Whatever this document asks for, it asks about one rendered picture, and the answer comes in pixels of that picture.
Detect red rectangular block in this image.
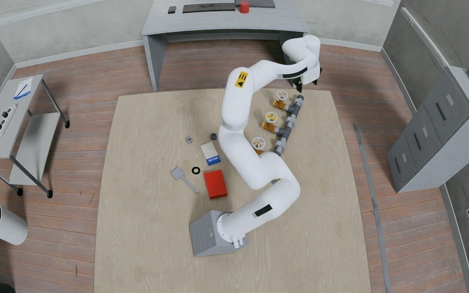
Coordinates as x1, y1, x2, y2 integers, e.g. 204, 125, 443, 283
204, 170, 228, 199

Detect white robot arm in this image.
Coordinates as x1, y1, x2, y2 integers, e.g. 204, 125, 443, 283
217, 35, 320, 248

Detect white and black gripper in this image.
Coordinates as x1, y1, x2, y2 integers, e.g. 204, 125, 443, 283
292, 61, 322, 93

